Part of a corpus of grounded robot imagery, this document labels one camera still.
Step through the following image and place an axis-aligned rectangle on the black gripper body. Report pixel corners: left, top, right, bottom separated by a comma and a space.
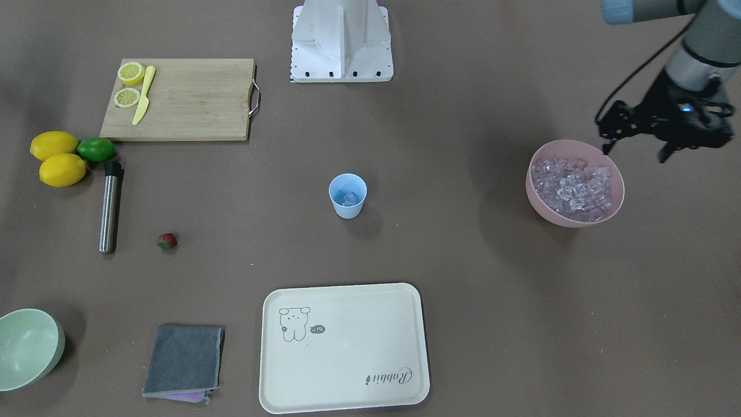
596, 73, 734, 150

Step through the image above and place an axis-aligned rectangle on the clear ice cube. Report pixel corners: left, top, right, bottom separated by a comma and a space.
338, 192, 362, 207

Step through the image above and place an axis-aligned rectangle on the red strawberry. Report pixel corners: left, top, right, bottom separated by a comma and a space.
156, 233, 178, 250

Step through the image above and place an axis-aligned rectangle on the steel muddler with black tip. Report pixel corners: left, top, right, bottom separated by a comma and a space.
98, 161, 124, 254

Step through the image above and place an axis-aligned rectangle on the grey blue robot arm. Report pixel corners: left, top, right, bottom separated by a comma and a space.
595, 1, 740, 163

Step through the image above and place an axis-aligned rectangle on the pile of clear ice cubes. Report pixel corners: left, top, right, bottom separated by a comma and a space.
529, 158, 614, 224

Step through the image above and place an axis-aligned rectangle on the light blue plastic cup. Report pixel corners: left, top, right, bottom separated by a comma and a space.
328, 173, 368, 220

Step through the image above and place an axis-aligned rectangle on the pink bowl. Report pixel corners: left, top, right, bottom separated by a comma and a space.
526, 140, 625, 228

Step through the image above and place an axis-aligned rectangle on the cream rabbit tray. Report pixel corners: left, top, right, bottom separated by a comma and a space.
258, 283, 431, 415

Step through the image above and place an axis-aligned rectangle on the yellow plastic knife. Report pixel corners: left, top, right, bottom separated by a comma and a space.
131, 65, 156, 126

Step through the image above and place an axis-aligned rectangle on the grey folded cloth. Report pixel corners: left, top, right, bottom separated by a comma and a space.
141, 324, 224, 404

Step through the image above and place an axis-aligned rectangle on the upper lemon half slice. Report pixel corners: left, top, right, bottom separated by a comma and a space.
117, 61, 145, 86

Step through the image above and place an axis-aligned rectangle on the lemon half slice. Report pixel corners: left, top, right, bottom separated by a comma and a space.
117, 61, 145, 86
113, 87, 141, 108

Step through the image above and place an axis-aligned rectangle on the lower lemon half slice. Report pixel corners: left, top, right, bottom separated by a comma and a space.
113, 87, 141, 108

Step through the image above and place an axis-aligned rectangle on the green lime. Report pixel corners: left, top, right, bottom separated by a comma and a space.
76, 137, 116, 163

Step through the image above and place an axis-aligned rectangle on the lower whole yellow lemon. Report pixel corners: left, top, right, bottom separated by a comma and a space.
39, 153, 87, 188

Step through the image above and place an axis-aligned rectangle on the whole yellow lemon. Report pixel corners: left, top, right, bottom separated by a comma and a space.
30, 130, 79, 162
39, 153, 87, 188

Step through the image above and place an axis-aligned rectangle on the upper whole yellow lemon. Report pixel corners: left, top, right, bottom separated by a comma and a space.
30, 130, 79, 162

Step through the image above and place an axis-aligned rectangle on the light green bowl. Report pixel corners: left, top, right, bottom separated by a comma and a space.
1, 308, 66, 392

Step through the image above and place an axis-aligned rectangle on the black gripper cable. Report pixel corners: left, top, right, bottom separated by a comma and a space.
594, 17, 695, 125

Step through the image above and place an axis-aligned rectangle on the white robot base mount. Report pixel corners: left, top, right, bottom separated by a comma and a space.
289, 1, 394, 83

